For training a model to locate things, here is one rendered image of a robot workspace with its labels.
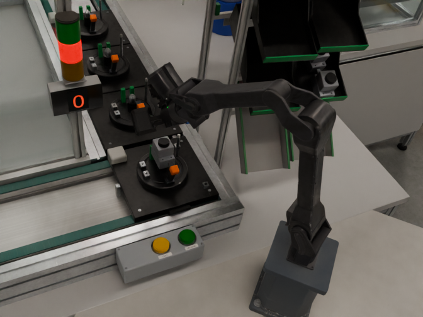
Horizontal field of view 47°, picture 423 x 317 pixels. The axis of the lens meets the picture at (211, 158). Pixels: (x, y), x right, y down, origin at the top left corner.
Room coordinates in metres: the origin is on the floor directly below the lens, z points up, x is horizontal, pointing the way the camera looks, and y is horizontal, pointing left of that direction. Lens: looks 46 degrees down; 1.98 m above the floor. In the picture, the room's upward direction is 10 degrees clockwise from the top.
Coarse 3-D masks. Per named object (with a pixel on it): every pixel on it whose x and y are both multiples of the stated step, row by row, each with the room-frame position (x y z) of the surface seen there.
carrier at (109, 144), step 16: (112, 96) 1.17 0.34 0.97; (128, 96) 1.16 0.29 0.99; (144, 96) 1.20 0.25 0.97; (96, 112) 1.09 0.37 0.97; (112, 112) 1.08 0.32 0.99; (128, 112) 1.09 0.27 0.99; (160, 112) 1.14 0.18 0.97; (96, 128) 1.02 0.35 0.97; (112, 128) 1.03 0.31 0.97; (128, 128) 1.03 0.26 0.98; (160, 128) 1.06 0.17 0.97; (176, 128) 1.07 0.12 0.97; (112, 144) 0.96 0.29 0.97; (128, 144) 0.98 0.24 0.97; (144, 144) 1.00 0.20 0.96
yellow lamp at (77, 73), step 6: (60, 60) 0.87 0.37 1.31; (66, 66) 0.86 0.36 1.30; (72, 66) 0.86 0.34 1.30; (78, 66) 0.87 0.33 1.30; (66, 72) 0.86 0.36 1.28; (72, 72) 0.86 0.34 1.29; (78, 72) 0.87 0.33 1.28; (66, 78) 0.86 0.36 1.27; (72, 78) 0.86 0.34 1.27; (78, 78) 0.87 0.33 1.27
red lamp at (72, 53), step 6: (78, 42) 0.88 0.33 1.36; (60, 48) 0.87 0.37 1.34; (66, 48) 0.86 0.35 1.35; (72, 48) 0.86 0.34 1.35; (78, 48) 0.88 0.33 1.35; (60, 54) 0.87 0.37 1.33; (66, 54) 0.86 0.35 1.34; (72, 54) 0.86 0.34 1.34; (78, 54) 0.87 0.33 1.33; (66, 60) 0.86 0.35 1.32; (72, 60) 0.86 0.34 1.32; (78, 60) 0.87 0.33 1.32
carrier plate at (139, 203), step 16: (128, 160) 0.91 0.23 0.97; (192, 160) 0.95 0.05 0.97; (128, 176) 0.86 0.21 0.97; (192, 176) 0.89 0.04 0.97; (208, 176) 0.91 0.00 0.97; (128, 192) 0.80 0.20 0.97; (144, 192) 0.81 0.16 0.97; (176, 192) 0.83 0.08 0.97; (192, 192) 0.84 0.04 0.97; (208, 192) 0.85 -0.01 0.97; (128, 208) 0.76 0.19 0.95; (144, 208) 0.76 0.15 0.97; (160, 208) 0.77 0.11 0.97
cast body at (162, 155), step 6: (156, 138) 0.90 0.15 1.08; (162, 138) 0.90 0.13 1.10; (168, 138) 0.91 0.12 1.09; (156, 144) 0.88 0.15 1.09; (162, 144) 0.88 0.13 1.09; (168, 144) 0.88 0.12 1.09; (156, 150) 0.87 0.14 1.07; (162, 150) 0.87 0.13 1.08; (168, 150) 0.87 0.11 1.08; (156, 156) 0.87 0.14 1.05; (162, 156) 0.87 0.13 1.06; (168, 156) 0.87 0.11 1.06; (156, 162) 0.87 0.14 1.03; (162, 162) 0.85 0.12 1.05; (174, 162) 0.87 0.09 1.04; (162, 168) 0.85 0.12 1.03
